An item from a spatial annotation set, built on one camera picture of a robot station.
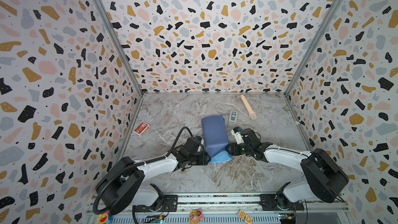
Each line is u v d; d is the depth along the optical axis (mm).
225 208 731
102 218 688
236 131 821
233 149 782
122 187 417
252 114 1059
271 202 732
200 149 771
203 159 751
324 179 437
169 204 733
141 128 994
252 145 702
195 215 686
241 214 702
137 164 466
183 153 671
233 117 1032
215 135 930
